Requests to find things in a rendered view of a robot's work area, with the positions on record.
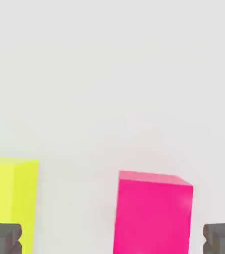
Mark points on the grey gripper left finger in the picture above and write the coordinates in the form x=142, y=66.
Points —
x=1, y=238

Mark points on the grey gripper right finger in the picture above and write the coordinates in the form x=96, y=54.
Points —
x=223, y=239

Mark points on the large yellow box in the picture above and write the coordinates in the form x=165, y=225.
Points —
x=5, y=190

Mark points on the large pink box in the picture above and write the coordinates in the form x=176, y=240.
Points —
x=152, y=214

